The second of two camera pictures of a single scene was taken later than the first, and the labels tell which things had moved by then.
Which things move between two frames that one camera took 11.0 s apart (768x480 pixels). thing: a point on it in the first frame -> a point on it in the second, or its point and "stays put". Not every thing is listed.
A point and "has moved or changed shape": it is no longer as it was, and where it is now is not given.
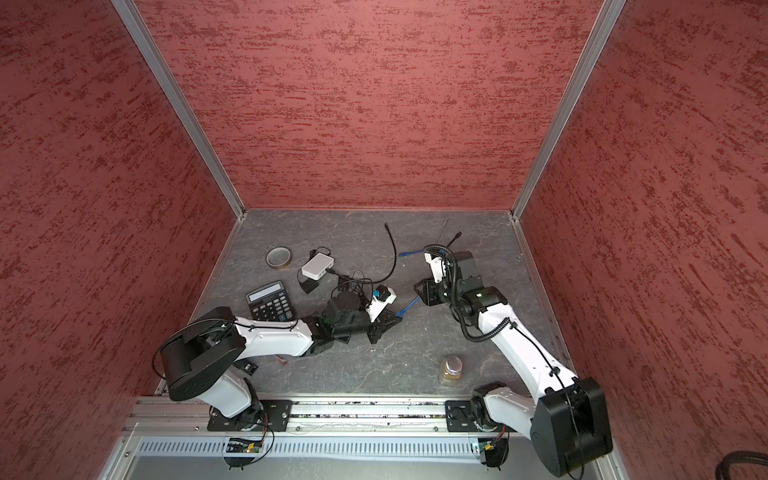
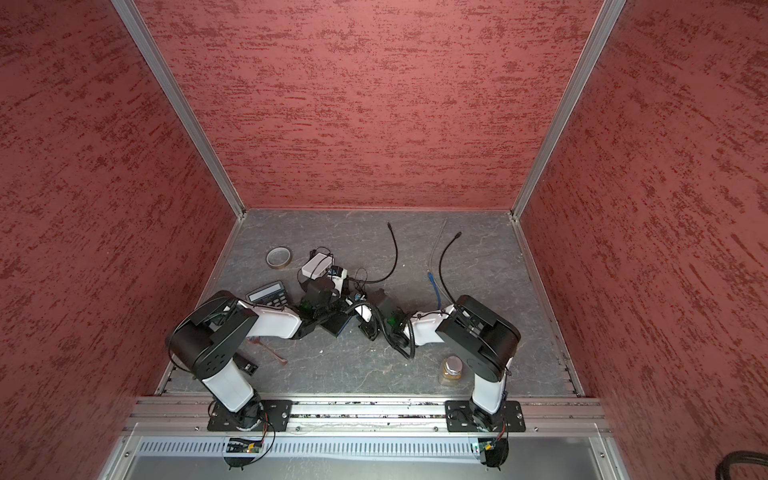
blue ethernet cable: (402, 311) has moved or changed shape
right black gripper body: (436, 293) -> (372, 329)
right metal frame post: (609, 14) stays put
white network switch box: (317, 266) stays put
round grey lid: (279, 257) stays put
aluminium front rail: (162, 416) stays put
